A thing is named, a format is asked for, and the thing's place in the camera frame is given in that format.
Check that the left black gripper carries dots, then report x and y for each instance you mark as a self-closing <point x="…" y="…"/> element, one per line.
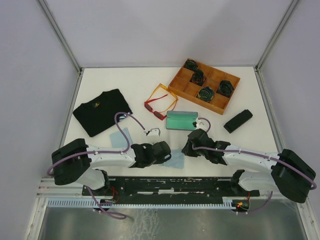
<point x="160" y="161"/>

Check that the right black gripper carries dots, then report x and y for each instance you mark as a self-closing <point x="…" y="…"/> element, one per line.
<point x="187" y="150"/>

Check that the light blue cloth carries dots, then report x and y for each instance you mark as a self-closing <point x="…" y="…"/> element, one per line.
<point x="177" y="160"/>
<point x="118" y="140"/>

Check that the grey-blue glasses case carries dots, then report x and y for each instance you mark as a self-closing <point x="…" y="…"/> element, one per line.
<point x="181" y="120"/>

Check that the red sunglasses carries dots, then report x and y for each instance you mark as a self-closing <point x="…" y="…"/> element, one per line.
<point x="157" y="114"/>

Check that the orange sunglasses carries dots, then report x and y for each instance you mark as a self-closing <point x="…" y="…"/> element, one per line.
<point x="165" y="104"/>

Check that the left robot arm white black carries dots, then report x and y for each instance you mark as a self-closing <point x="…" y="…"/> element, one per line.
<point x="78" y="162"/>

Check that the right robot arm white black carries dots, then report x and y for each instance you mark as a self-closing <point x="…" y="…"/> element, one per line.
<point x="284" y="172"/>

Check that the black glasses case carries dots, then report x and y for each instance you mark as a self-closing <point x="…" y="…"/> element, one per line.
<point x="237" y="121"/>

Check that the orange wooden divider tray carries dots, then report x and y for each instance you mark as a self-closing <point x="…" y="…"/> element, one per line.
<point x="182" y="87"/>

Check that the rolled dark tie right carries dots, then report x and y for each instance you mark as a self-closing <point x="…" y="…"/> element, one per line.
<point x="225" y="88"/>

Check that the rolled dark tie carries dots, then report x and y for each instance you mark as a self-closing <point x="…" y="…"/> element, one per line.
<point x="225" y="88"/>
<point x="198" y="77"/>
<point x="190" y="65"/>

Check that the black folded t-shirt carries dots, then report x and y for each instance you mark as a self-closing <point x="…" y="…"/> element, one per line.
<point x="102" y="112"/>

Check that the rolled dark tie top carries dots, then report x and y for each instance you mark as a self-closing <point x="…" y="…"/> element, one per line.
<point x="190" y="65"/>

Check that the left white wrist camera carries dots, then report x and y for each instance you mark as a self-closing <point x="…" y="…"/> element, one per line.
<point x="153" y="132"/>

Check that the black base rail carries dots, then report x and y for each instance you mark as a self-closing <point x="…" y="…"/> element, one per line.
<point x="216" y="187"/>

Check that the right aluminium frame post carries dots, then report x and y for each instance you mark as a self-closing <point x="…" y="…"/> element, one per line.
<point x="277" y="33"/>

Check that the aluminium frame post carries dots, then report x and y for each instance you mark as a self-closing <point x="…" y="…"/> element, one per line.
<point x="58" y="33"/>
<point x="277" y="33"/>

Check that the left aluminium frame post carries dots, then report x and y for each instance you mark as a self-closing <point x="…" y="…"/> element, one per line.
<point x="58" y="33"/>

